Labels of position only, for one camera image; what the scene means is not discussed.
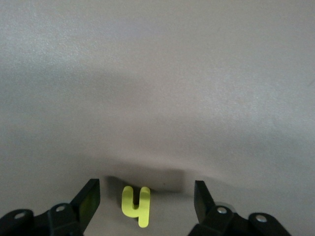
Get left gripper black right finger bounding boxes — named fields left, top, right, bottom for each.
left=189, top=180, right=242, bottom=236

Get yellow lowercase letter h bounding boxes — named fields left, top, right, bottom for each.
left=121, top=186, right=151, bottom=228

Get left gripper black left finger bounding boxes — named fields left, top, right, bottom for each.
left=48, top=178, right=100, bottom=236

